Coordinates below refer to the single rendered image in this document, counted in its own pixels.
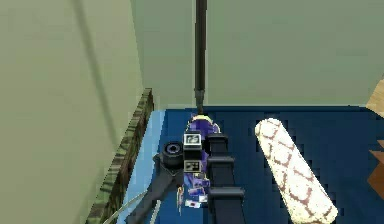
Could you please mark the blue backpack with flags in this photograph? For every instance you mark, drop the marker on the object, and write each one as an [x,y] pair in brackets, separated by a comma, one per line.
[197,125]

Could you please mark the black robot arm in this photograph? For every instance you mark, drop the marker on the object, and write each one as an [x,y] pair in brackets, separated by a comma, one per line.
[221,173]

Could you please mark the brown wooden furniture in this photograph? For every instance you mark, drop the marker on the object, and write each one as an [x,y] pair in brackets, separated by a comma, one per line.
[378,173]

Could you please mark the blue bed with striped headboard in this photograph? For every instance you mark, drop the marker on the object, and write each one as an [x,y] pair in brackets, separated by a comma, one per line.
[333,146]

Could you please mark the white pillow with brown pattern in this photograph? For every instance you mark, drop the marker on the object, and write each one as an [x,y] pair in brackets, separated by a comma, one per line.
[293,170]

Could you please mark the black lamp pole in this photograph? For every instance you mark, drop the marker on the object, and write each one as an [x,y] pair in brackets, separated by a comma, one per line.
[200,50]

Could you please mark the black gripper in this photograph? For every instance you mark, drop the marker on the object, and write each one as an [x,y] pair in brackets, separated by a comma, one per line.
[172,154]

